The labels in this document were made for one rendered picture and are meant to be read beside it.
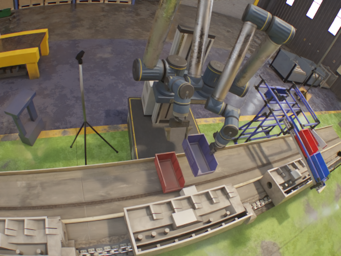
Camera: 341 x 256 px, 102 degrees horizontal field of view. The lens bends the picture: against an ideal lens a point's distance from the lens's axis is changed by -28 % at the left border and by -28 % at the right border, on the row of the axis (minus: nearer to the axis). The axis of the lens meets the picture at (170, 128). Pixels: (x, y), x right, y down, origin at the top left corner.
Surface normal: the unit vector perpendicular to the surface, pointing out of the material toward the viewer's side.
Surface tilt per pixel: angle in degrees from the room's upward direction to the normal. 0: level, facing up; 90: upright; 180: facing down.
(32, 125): 0
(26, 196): 0
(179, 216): 10
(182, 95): 69
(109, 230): 0
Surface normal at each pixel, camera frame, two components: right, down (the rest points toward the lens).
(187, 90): 0.39, 0.44
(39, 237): 0.19, -0.75
